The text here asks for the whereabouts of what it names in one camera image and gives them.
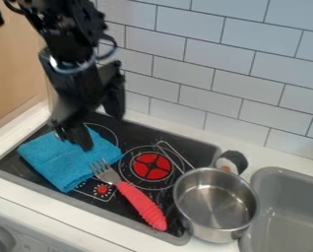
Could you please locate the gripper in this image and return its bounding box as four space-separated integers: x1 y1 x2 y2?
37 48 128 153

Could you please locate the blue cloth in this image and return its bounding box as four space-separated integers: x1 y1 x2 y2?
16 125 125 194

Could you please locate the toy stove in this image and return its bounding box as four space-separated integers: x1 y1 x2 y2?
0 111 222 246

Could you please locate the toy sushi roll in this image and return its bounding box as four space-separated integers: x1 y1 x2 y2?
213 150 250 176

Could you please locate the silver pot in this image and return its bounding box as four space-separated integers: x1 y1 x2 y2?
170 166 262 244

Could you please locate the toy sink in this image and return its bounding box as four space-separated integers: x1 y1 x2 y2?
237 165 313 252

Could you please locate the fork with red handle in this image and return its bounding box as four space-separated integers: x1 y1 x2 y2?
89 158 170 232

